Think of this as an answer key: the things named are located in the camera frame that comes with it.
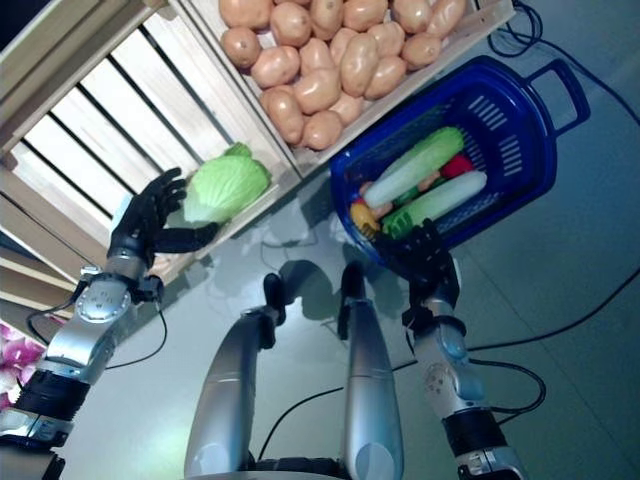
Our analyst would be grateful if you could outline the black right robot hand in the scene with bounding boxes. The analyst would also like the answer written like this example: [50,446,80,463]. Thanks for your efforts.
[384,218,461,301]

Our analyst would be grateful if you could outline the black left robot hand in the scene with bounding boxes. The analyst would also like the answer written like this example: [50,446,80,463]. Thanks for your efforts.
[108,167,221,274]

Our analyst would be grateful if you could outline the green white napa cabbage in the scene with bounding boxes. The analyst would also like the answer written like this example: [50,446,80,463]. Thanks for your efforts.
[183,142,274,225]
[362,126,465,210]
[382,170,489,239]

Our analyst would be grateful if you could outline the blue plastic shopping basket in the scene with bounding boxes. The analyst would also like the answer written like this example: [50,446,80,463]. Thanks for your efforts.
[329,54,592,269]

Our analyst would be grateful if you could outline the yellow bell pepper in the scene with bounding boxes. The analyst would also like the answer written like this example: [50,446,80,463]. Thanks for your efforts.
[349,202,381,234]

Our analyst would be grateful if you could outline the red bell pepper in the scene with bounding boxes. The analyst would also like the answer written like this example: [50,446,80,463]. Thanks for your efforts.
[439,154,475,179]

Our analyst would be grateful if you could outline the silver right robot leg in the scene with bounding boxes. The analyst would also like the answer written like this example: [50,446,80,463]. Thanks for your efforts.
[337,260,405,480]

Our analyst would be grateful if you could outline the silver robot leg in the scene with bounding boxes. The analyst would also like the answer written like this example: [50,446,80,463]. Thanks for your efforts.
[337,260,405,480]
[183,272,287,479]

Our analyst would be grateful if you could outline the light wooden slatted crate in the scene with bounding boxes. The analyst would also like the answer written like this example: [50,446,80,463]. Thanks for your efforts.
[169,0,516,179]
[0,0,306,281]

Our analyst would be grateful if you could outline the purple white onion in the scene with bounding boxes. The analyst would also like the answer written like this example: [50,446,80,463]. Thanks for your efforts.
[0,372,26,411]
[0,324,46,374]

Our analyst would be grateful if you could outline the silver left robot leg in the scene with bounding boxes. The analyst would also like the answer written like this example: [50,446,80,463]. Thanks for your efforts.
[183,272,287,479]

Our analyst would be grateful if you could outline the dark robot waist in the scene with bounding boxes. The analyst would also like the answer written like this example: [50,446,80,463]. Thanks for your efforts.
[184,452,351,480]

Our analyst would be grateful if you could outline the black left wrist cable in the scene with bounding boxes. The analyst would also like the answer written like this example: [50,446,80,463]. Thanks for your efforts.
[105,299,170,372]

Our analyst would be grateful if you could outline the long black floor cable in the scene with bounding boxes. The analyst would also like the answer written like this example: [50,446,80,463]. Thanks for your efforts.
[467,0,640,351]

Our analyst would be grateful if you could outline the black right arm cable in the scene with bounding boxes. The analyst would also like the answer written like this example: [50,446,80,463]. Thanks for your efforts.
[467,357,546,416]

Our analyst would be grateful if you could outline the black tether cable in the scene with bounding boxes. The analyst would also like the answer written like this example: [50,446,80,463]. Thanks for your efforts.
[255,384,347,459]

